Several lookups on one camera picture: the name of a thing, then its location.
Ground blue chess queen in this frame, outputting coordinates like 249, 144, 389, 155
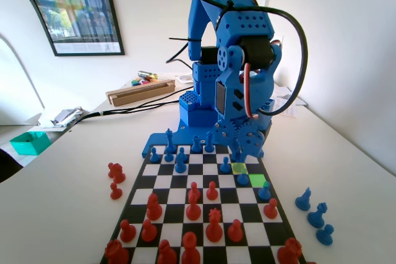
204, 130, 216, 153

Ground red chess pawn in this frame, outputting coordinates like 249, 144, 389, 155
110, 182, 123, 200
227, 219, 244, 243
119, 219, 137, 243
140, 219, 158, 243
205, 181, 218, 201
263, 197, 278, 220

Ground blue chess king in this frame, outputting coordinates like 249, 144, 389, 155
164, 127, 176, 155

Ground red chess queen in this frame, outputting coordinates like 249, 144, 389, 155
205, 208, 223, 243

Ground white crumpled paper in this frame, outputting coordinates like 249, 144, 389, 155
272, 85, 308, 107

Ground printed paper sheet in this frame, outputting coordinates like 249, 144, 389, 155
272, 96, 298, 119

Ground small white paper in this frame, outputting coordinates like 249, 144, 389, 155
174, 74, 194, 85

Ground black white chessboard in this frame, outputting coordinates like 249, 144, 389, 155
98, 143, 309, 264

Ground black zip tie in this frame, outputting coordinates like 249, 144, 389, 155
168, 36, 202, 43

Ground long cardboard box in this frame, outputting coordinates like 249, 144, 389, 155
105, 79, 176, 107

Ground colourful small items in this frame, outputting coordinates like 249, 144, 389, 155
131, 77, 161, 87

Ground crumpled grey white bag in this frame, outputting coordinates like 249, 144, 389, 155
38, 106, 90, 129

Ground black framed poster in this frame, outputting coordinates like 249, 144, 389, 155
0, 0, 126, 57

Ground green plastic bin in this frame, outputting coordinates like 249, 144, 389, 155
9, 131, 51, 156

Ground white curved panel black edge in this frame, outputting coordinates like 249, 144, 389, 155
0, 0, 55, 126

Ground red white servo cable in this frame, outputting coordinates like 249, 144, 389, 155
239, 61, 262, 121

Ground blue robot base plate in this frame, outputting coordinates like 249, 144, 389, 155
141, 126, 266, 158

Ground black cable behind arm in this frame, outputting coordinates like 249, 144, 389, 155
166, 43, 194, 70

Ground black table cable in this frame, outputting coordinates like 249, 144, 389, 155
66, 89, 188, 126
66, 101, 181, 126

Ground yellow handled screwdriver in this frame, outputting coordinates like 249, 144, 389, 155
137, 70, 158, 80

